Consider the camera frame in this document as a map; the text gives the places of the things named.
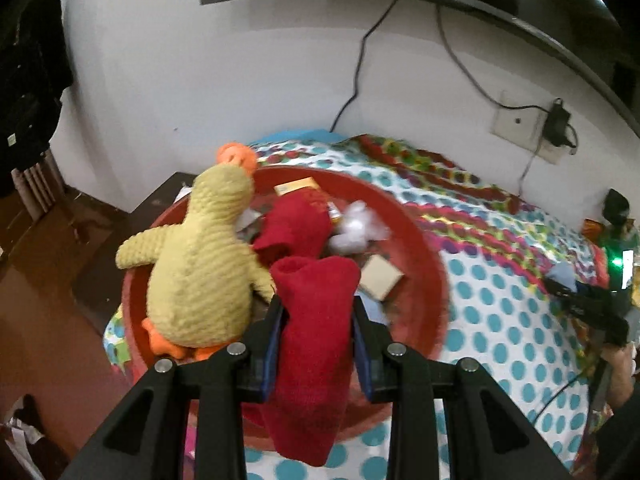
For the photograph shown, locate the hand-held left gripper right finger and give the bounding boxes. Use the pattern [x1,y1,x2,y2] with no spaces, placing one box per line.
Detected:
[352,296,571,480]

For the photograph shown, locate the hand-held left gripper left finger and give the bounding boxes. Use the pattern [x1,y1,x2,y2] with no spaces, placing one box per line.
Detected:
[60,296,286,480]

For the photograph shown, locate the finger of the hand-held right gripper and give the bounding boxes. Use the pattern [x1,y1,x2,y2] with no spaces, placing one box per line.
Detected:
[542,277,630,347]

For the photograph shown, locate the small beige box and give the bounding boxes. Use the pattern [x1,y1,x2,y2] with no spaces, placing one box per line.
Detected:
[360,254,405,302]

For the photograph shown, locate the yellow duck plush toy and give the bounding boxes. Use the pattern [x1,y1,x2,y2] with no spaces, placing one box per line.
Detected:
[115,142,276,361]

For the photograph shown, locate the red round tray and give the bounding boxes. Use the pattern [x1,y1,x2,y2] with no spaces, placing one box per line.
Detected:
[121,166,450,443]

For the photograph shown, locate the small white figurine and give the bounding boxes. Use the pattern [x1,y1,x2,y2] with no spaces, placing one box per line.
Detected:
[327,200,392,253]

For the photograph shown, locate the yellow cardboard box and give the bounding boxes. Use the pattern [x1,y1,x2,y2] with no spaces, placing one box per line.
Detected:
[274,177,321,197]

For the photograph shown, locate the person's right forearm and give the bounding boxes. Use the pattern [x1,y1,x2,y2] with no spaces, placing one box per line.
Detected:
[595,399,640,480]

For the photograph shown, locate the person's right hand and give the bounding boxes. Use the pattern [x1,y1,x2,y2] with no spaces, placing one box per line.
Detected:
[600,342,639,406]

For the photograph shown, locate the black webcam on stand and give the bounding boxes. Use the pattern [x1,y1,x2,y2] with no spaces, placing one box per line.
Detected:
[602,189,631,242]

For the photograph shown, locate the polka dot tablecloth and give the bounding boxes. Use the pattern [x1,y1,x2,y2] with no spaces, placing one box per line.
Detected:
[102,132,626,480]

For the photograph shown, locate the black power adapter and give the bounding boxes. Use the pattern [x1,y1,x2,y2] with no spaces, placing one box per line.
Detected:
[542,99,579,150]

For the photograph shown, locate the dark wooden side table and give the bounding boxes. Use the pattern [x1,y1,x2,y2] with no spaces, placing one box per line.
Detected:
[72,172,197,336]

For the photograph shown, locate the blue mat edge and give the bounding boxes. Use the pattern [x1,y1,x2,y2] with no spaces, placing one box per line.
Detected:
[250,129,351,145]

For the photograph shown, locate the white crumpled paper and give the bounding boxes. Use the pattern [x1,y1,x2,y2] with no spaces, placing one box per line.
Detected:
[0,395,48,480]

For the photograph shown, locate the beige ribbed panel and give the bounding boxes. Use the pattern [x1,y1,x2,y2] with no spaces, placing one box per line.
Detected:
[12,152,66,221]

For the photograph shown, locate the dark hanging clothes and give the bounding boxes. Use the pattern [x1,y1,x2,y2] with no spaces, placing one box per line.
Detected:
[0,0,75,198]

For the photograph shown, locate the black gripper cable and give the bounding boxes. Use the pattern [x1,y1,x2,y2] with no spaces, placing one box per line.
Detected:
[530,370,601,423]

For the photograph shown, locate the thin adapter cable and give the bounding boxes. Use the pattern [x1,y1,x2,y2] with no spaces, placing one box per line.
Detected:
[517,147,542,197]

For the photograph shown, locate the beige wall socket plate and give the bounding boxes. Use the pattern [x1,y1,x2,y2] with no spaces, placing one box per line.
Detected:
[490,91,568,165]

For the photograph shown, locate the black cable to socket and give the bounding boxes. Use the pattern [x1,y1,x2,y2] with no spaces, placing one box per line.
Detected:
[435,4,551,111]

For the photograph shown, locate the black television cable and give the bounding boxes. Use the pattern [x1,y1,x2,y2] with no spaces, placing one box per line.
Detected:
[330,0,401,132]

